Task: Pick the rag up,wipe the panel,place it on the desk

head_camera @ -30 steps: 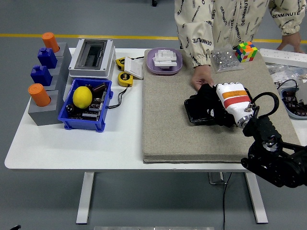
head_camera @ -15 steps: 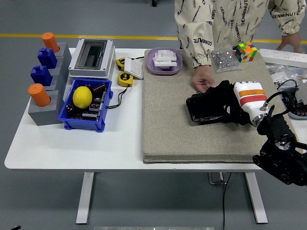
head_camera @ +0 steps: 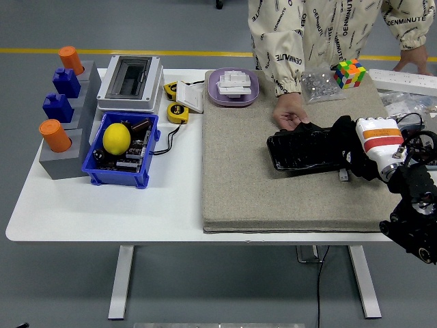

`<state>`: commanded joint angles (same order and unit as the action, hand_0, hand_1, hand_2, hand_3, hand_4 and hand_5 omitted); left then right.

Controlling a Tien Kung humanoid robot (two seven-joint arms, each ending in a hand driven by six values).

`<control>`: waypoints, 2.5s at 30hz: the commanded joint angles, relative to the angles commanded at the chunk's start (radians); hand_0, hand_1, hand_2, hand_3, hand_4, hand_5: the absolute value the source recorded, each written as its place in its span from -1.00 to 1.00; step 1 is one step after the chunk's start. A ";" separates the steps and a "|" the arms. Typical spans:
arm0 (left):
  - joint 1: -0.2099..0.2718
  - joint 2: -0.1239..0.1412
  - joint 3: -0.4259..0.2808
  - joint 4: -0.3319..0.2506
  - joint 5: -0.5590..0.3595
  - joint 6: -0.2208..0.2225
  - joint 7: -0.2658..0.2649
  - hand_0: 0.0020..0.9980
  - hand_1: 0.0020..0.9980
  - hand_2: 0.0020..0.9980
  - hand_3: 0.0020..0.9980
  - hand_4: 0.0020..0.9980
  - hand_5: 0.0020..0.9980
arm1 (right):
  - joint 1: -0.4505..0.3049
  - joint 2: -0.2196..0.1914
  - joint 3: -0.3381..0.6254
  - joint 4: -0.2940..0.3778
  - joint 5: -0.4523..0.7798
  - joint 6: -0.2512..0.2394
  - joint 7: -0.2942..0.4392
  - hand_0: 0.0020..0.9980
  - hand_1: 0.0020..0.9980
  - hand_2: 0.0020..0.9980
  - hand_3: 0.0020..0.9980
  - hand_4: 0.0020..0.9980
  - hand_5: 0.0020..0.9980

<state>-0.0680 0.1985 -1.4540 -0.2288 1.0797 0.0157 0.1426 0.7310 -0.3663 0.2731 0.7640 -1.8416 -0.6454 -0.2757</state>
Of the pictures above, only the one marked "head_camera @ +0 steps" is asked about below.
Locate purple square bowl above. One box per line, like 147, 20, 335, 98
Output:
208, 67, 260, 108

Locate beige fabric mat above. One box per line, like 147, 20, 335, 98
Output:
201, 70, 399, 235

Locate black rag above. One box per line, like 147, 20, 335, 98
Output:
329, 115, 389, 182

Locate black lanyard cord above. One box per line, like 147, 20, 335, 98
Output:
152, 122, 182, 156

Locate blue block peg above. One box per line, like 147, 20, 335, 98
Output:
42, 92, 75, 123
52, 68, 82, 97

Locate black electronic circuit parts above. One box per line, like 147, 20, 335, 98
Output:
93, 118, 154, 172

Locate white power strip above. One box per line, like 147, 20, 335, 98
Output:
368, 68, 437, 96

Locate white wall switch plate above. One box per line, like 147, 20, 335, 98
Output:
175, 81, 206, 114

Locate colourful puzzle cube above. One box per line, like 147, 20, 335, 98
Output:
333, 57, 368, 90

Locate clear bag of metal nuts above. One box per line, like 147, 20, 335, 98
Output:
300, 63, 348, 105

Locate thin black cable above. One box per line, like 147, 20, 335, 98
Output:
395, 112, 426, 129

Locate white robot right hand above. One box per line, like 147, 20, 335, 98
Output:
342, 116, 406, 174

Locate metal under-table bracket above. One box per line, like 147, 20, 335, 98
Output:
295, 245, 324, 264

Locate blue plastic bin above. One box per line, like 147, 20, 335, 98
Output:
81, 111, 162, 190

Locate grey stepped block holder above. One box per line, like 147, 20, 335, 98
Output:
38, 60, 103, 180

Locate orange cylinder peg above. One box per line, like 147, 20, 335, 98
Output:
57, 46, 85, 76
38, 119, 72, 154

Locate grey white electrical enclosure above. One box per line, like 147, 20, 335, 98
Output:
97, 55, 165, 114

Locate black hanging power cable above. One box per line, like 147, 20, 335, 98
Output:
315, 245, 331, 328

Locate yellow tape measure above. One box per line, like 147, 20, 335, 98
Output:
164, 81, 180, 101
167, 101, 191, 124

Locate person's right hand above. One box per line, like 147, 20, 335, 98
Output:
272, 92, 311, 131

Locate white plastic parts pile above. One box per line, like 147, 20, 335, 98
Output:
216, 69, 253, 99

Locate white table leg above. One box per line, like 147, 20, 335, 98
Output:
348, 245, 382, 319
108, 245, 135, 320

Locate person's left hand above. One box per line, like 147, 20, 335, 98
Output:
392, 44, 432, 75

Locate person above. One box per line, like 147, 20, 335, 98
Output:
247, 0, 437, 97

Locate clear plastic bags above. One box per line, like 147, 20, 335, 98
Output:
378, 87, 437, 119

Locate yellow lemon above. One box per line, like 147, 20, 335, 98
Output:
102, 122, 132, 156

